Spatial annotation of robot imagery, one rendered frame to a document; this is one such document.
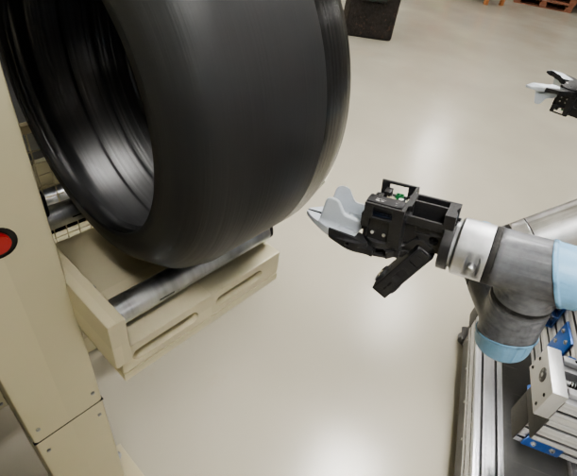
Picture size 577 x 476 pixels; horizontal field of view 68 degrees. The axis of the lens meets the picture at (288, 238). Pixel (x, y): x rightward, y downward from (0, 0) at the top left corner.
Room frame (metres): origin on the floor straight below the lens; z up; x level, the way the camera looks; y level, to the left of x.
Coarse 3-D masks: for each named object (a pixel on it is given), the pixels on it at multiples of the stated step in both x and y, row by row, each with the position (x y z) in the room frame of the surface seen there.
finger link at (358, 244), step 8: (336, 232) 0.48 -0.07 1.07; (344, 232) 0.48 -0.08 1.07; (360, 232) 0.48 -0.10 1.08; (336, 240) 0.47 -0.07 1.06; (344, 240) 0.46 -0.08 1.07; (352, 240) 0.46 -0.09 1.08; (360, 240) 0.46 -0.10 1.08; (352, 248) 0.46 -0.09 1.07; (360, 248) 0.45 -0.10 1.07; (368, 248) 0.45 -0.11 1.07; (376, 248) 0.46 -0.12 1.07
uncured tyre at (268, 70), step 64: (0, 0) 0.66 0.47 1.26; (64, 0) 0.81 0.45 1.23; (128, 0) 0.44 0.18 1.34; (192, 0) 0.44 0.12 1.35; (256, 0) 0.49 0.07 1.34; (320, 0) 0.57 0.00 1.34; (64, 64) 0.79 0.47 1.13; (128, 64) 0.89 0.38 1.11; (192, 64) 0.42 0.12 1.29; (256, 64) 0.45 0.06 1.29; (320, 64) 0.53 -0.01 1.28; (64, 128) 0.73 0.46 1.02; (128, 128) 0.82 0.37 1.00; (192, 128) 0.41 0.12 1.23; (256, 128) 0.43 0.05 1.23; (320, 128) 0.52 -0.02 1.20; (128, 192) 0.69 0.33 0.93; (192, 192) 0.40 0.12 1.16; (256, 192) 0.44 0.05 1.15; (192, 256) 0.44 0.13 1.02
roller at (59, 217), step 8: (64, 200) 0.64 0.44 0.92; (48, 208) 0.61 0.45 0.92; (56, 208) 0.62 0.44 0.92; (64, 208) 0.62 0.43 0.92; (72, 208) 0.63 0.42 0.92; (48, 216) 0.59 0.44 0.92; (56, 216) 0.60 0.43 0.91; (64, 216) 0.61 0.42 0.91; (72, 216) 0.62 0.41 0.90; (80, 216) 0.63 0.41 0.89; (56, 224) 0.60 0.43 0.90; (64, 224) 0.61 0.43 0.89
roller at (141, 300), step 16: (256, 240) 0.63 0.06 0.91; (224, 256) 0.57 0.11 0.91; (160, 272) 0.50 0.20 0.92; (176, 272) 0.50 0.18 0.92; (192, 272) 0.51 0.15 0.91; (208, 272) 0.53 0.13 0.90; (144, 288) 0.45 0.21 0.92; (160, 288) 0.46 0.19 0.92; (176, 288) 0.48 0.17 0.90; (112, 304) 0.41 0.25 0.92; (128, 304) 0.42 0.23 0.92; (144, 304) 0.43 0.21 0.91; (128, 320) 0.41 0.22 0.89
